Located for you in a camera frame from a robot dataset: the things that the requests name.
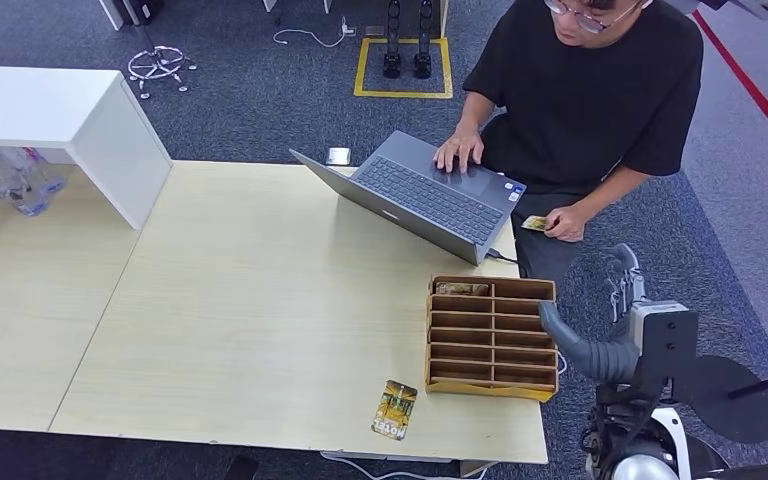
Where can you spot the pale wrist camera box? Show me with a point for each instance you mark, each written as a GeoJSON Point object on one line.
{"type": "Point", "coordinates": [656, 310]}

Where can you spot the person's left forearm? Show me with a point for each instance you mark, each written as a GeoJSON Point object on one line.
{"type": "Point", "coordinates": [612, 192]}

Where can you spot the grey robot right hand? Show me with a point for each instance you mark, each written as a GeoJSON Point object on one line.
{"type": "Point", "coordinates": [559, 328]}

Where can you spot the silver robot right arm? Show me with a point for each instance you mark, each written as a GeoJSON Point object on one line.
{"type": "Point", "coordinates": [612, 363]}

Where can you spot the person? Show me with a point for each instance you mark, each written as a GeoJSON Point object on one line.
{"type": "Point", "coordinates": [589, 99]}

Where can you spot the wooden card organizer box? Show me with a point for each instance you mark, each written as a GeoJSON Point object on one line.
{"type": "Point", "coordinates": [490, 344]}

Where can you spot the hotel key card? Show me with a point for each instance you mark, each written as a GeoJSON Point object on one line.
{"type": "Point", "coordinates": [394, 411]}
{"type": "Point", "coordinates": [534, 223]}
{"type": "Point", "coordinates": [461, 289]}

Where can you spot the eyeglasses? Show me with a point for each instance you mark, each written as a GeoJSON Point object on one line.
{"type": "Point", "coordinates": [589, 18]}

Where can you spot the clear plastic water bottle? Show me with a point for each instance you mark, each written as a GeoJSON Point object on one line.
{"type": "Point", "coordinates": [0, 180]}
{"type": "Point", "coordinates": [45, 173]}

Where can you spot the person's right hand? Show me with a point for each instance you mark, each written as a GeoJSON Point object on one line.
{"type": "Point", "coordinates": [460, 149]}

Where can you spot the small silver square device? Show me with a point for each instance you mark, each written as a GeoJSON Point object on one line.
{"type": "Point", "coordinates": [338, 156]}

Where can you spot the person's left hand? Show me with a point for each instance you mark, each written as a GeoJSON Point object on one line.
{"type": "Point", "coordinates": [566, 224]}

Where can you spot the black robot leg stand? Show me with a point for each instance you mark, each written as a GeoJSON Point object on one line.
{"type": "Point", "coordinates": [423, 40]}
{"type": "Point", "coordinates": [392, 40]}

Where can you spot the grey laptop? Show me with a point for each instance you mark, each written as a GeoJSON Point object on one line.
{"type": "Point", "coordinates": [424, 192]}

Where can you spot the black round stand base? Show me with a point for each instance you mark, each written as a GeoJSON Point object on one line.
{"type": "Point", "coordinates": [735, 414]}
{"type": "Point", "coordinates": [712, 457]}

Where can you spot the white chair star base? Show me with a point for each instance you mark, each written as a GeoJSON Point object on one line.
{"type": "Point", "coordinates": [157, 66]}

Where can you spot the white desk shelf riser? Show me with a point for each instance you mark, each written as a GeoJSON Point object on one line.
{"type": "Point", "coordinates": [59, 112]}

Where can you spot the person's right forearm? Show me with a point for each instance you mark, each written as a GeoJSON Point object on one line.
{"type": "Point", "coordinates": [473, 112]}

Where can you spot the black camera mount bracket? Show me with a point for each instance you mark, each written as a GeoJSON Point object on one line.
{"type": "Point", "coordinates": [669, 351]}

